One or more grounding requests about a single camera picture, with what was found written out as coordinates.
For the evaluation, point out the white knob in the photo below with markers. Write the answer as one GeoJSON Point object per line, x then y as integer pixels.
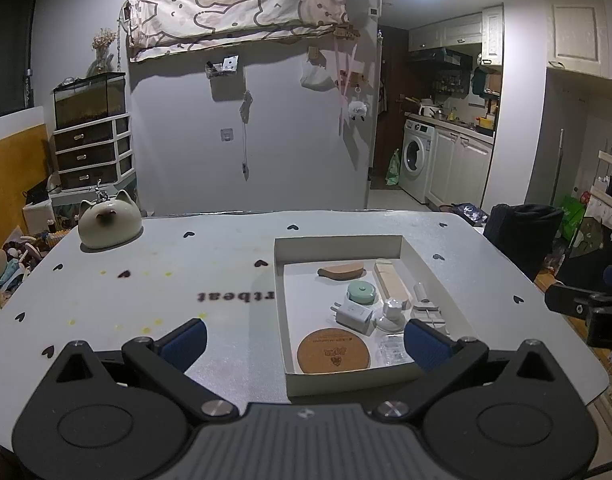
{"type": "Point", "coordinates": [393, 310]}

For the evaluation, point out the clear wall holder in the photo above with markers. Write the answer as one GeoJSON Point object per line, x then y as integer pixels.
{"type": "Point", "coordinates": [221, 66]}

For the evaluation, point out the white washing machine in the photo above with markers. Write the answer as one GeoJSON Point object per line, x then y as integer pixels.
{"type": "Point", "coordinates": [417, 160]}

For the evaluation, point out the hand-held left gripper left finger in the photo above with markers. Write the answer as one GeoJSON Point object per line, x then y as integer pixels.
{"type": "Point", "coordinates": [183, 345]}

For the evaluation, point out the dark chair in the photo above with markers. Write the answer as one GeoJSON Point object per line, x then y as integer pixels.
{"type": "Point", "coordinates": [523, 235]}

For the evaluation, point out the pile of toys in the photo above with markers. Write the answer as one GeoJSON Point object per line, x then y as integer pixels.
{"type": "Point", "coordinates": [15, 265]}

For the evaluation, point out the white charger plug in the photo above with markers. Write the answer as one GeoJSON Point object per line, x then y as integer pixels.
{"type": "Point", "coordinates": [353, 317]}

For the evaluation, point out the green bag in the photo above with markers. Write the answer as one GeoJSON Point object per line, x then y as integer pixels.
{"type": "Point", "coordinates": [393, 170]}

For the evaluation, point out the white cardboard box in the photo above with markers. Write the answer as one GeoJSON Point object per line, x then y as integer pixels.
{"type": "Point", "coordinates": [306, 300]}

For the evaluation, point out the tall white cupboard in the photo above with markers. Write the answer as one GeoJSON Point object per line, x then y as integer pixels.
{"type": "Point", "coordinates": [576, 35]}

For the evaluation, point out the yellow container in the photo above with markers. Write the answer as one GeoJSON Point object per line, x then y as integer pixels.
{"type": "Point", "coordinates": [485, 125]}

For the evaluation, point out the small metal ornament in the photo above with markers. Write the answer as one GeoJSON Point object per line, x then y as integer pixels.
{"type": "Point", "coordinates": [102, 191]}

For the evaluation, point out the cat-shaped ceramic jar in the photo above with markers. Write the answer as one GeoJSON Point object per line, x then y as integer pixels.
{"type": "Point", "coordinates": [108, 227]}

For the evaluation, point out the black bag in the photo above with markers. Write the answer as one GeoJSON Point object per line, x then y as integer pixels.
{"type": "Point", "coordinates": [36, 195]}

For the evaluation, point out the white drawer cabinet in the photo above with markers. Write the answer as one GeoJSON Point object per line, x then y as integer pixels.
{"type": "Point", "coordinates": [90, 155]}

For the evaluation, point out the white kitchen base cabinets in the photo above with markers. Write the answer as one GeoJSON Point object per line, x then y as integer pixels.
{"type": "Point", "coordinates": [461, 170]}

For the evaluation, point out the brown wooden piece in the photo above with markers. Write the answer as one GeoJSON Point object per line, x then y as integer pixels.
{"type": "Point", "coordinates": [342, 271]}

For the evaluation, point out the green hanging mitt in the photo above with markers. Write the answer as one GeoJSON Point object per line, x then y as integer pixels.
{"type": "Point", "coordinates": [479, 81]}

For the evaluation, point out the round cork coaster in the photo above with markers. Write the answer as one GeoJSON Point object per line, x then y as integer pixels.
{"type": "Point", "coordinates": [333, 351]}

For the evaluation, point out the glass aquarium tank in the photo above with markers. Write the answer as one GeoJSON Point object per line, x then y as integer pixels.
{"type": "Point", "coordinates": [88, 102]}

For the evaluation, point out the white storage box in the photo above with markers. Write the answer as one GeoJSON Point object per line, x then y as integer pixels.
{"type": "Point", "coordinates": [38, 217]}

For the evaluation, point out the small white cylinder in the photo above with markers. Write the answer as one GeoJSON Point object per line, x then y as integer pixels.
{"type": "Point", "coordinates": [420, 294]}

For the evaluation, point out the clear plastic case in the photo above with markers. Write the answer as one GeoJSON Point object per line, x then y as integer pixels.
{"type": "Point", "coordinates": [393, 352]}

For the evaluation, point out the plush sheep toy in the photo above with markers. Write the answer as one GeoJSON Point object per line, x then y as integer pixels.
{"type": "Point", "coordinates": [357, 110]}

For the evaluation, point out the white kettle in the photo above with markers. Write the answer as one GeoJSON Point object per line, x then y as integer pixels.
{"type": "Point", "coordinates": [428, 111]}

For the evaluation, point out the narrow white wall cabinet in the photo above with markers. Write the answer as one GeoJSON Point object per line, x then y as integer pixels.
{"type": "Point", "coordinates": [492, 35]}

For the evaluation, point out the green plastic item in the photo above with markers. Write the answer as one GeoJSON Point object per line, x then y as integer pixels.
{"type": "Point", "coordinates": [573, 215]}

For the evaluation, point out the grey clamp block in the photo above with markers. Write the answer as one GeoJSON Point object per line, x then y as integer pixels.
{"type": "Point", "coordinates": [431, 316]}

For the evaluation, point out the dried flowers in vase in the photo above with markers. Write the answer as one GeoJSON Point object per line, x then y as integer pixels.
{"type": "Point", "coordinates": [103, 42]}

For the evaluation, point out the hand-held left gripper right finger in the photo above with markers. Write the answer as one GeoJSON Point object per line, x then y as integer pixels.
{"type": "Point", "coordinates": [426, 345]}

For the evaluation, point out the printed blanket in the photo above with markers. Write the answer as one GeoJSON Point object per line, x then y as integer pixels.
{"type": "Point", "coordinates": [235, 5]}

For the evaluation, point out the round mint green tin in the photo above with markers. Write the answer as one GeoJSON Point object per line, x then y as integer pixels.
{"type": "Point", "coordinates": [362, 293]}

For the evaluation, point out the wide white wall cabinet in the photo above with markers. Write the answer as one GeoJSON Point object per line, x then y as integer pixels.
{"type": "Point", "coordinates": [446, 32]}

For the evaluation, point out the black printed cloth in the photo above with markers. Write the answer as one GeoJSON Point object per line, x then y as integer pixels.
{"type": "Point", "coordinates": [593, 245]}

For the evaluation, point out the dark blue bag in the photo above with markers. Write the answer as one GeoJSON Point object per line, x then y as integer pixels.
{"type": "Point", "coordinates": [466, 211]}

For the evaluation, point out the light wooden block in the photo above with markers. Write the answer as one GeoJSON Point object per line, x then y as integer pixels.
{"type": "Point", "coordinates": [392, 282]}

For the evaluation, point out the white plastic bag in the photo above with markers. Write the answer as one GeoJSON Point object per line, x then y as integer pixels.
{"type": "Point", "coordinates": [317, 77]}

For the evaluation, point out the white wall plate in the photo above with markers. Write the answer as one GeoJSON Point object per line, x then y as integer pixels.
{"type": "Point", "coordinates": [226, 134]}

